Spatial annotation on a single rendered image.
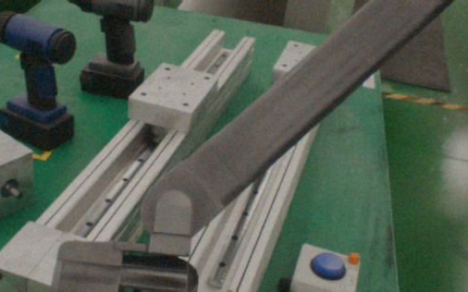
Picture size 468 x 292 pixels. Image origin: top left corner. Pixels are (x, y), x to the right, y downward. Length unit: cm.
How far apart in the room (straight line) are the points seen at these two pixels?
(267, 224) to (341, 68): 33
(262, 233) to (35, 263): 30
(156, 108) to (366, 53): 50
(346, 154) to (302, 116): 66
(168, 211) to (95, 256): 8
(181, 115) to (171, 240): 51
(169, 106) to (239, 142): 48
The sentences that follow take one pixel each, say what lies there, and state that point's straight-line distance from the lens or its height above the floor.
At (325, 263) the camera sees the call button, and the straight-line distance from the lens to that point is 86.
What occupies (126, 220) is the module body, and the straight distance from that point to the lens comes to 87.
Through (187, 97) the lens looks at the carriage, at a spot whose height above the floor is 90.
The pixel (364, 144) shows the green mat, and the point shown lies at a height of 78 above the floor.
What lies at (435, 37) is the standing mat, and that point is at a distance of 448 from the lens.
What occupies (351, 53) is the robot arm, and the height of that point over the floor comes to 117.
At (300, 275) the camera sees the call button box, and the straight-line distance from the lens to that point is 86.
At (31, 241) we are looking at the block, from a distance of 81.
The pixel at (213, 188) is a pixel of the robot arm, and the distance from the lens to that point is 57.
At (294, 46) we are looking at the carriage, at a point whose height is 90.
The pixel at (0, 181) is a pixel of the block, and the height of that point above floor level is 85.
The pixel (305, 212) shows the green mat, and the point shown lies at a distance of 107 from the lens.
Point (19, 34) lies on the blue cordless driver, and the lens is 110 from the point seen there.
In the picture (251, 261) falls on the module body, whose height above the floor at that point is 86.
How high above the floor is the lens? 139
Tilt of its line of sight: 31 degrees down
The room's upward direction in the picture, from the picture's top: 7 degrees clockwise
